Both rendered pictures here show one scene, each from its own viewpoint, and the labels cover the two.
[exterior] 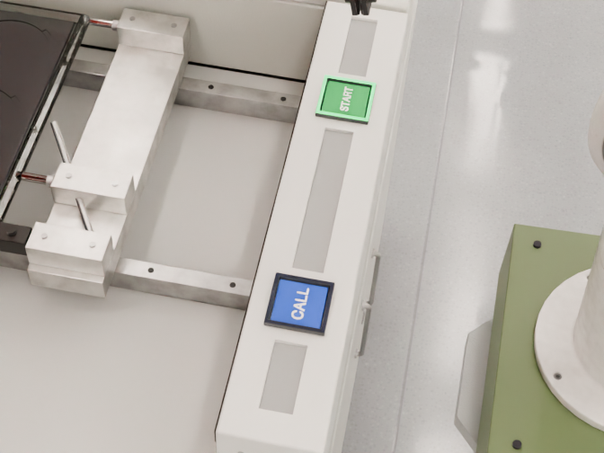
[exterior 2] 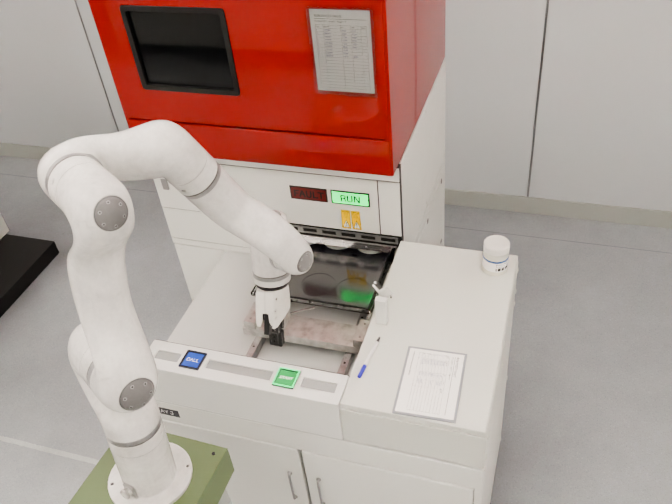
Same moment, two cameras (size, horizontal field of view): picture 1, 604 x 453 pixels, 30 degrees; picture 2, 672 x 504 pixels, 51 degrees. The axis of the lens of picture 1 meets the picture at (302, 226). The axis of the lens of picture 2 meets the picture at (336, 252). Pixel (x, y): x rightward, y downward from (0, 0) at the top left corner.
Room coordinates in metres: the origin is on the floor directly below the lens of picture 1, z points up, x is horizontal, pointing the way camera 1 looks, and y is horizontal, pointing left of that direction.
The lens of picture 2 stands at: (1.25, -1.12, 2.32)
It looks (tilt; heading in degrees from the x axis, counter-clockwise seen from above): 40 degrees down; 104
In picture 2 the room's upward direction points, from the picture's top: 7 degrees counter-clockwise
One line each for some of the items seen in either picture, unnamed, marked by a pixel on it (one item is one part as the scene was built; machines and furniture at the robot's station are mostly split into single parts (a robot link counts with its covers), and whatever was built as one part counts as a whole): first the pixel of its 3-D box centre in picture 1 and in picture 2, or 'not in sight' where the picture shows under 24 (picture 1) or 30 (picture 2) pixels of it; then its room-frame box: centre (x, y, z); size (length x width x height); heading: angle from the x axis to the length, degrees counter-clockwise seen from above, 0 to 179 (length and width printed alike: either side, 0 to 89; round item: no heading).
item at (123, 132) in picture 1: (116, 151); (307, 331); (0.81, 0.21, 0.87); 0.36 x 0.08 x 0.03; 172
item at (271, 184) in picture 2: not in sight; (274, 208); (0.65, 0.58, 1.02); 0.82 x 0.03 x 0.40; 172
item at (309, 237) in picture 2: not in sight; (330, 249); (0.82, 0.54, 0.89); 0.44 x 0.02 x 0.10; 172
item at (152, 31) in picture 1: (154, 31); (362, 333); (0.97, 0.19, 0.89); 0.08 x 0.03 x 0.03; 82
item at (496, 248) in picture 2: not in sight; (495, 255); (1.32, 0.40, 1.01); 0.07 x 0.07 x 0.10
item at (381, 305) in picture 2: not in sight; (382, 299); (1.03, 0.19, 1.03); 0.06 x 0.04 x 0.13; 82
